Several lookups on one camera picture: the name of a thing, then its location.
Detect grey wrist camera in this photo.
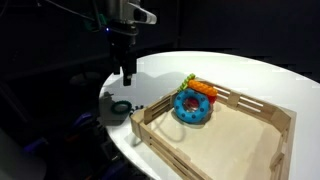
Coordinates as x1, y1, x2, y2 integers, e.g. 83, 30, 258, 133
127, 2, 158, 26

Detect dark green ring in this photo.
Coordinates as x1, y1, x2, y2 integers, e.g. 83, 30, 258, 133
110, 100, 133, 115

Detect red toy piece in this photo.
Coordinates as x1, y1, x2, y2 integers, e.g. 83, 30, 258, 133
207, 94, 218, 105

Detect light green gear ring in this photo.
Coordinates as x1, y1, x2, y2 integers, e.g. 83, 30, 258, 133
177, 73, 197, 93

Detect orange ridged toy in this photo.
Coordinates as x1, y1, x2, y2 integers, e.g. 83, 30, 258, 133
187, 79, 219, 98

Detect blue dotted ring toy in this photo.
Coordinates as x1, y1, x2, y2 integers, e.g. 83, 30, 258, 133
173, 88, 212, 125

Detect wooden slatted tray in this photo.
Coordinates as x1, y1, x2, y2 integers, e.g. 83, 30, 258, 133
129, 78, 298, 180

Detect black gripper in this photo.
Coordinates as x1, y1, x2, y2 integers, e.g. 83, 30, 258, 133
107, 27, 139, 87

